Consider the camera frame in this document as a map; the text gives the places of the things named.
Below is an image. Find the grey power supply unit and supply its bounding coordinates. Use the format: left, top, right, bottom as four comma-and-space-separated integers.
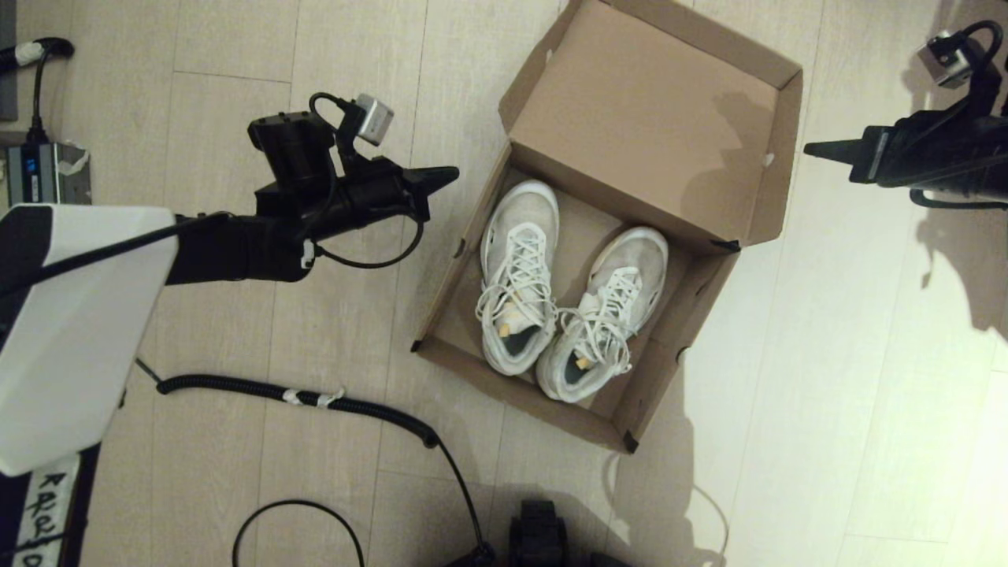
6, 142, 93, 207

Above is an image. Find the thin black cable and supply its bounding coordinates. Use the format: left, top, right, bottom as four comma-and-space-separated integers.
232, 500, 367, 567

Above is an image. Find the white sneaker black side mark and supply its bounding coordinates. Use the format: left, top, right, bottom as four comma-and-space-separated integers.
475, 180, 560, 376

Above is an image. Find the thick black taped cable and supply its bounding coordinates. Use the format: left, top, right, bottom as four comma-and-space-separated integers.
0, 35, 74, 145

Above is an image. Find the black ridged robot part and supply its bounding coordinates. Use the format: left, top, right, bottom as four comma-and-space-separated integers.
508, 500, 568, 567

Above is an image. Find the white sneaker tan toe edge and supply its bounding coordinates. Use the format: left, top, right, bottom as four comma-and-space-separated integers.
535, 227, 670, 404

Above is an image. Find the black coiled cable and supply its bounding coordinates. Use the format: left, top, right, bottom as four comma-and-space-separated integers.
134, 358, 495, 567

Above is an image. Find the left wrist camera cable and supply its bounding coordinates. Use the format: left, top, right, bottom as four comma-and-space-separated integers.
307, 92, 426, 270

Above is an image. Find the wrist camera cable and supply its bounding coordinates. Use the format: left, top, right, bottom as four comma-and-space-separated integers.
307, 92, 426, 270
910, 20, 1008, 211

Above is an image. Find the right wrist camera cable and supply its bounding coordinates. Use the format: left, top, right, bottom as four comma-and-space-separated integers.
910, 20, 1008, 211

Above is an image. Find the dark flat panel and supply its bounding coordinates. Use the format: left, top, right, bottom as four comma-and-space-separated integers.
0, 0, 20, 123

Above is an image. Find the brown cardboard shoe box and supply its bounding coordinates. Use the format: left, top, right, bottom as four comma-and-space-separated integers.
411, 0, 804, 455

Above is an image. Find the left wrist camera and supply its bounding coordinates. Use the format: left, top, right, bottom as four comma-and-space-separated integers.
354, 93, 395, 146

